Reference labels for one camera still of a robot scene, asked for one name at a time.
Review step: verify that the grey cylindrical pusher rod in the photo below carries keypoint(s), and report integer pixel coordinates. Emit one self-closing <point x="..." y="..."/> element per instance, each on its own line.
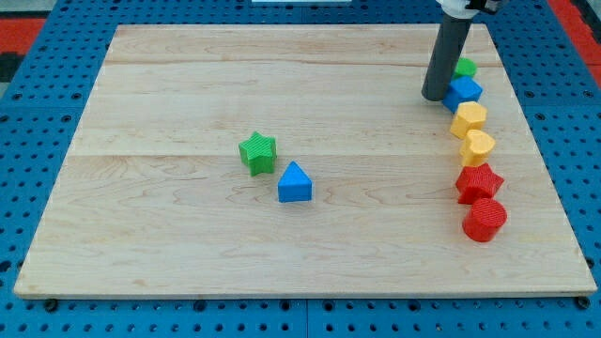
<point x="448" y="47"/>

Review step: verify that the red star block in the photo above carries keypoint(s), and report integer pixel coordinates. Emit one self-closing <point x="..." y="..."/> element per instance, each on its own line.
<point x="476" y="182"/>

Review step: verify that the blue cube block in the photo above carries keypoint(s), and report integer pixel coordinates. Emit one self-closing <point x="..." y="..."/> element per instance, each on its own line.
<point x="462" y="89"/>

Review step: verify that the yellow hexagon block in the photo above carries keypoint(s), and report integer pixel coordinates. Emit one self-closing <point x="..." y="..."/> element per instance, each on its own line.
<point x="470" y="115"/>

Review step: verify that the green star block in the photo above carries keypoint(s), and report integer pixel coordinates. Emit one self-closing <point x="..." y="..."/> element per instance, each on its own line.
<point x="259" y="154"/>

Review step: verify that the green round block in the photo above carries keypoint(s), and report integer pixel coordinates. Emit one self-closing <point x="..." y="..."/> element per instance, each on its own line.
<point x="465" y="67"/>

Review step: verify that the yellow heart block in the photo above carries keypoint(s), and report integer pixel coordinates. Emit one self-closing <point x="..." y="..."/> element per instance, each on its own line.
<point x="476" y="148"/>

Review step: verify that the blue triangle block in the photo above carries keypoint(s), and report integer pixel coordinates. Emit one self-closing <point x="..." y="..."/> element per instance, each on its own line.
<point x="294" y="185"/>

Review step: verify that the red cylinder block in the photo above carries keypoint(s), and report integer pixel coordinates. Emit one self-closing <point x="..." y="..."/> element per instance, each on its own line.
<point x="484" y="220"/>

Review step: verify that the wooden board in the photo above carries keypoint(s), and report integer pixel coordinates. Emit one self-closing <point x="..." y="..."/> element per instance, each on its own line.
<point x="153" y="202"/>

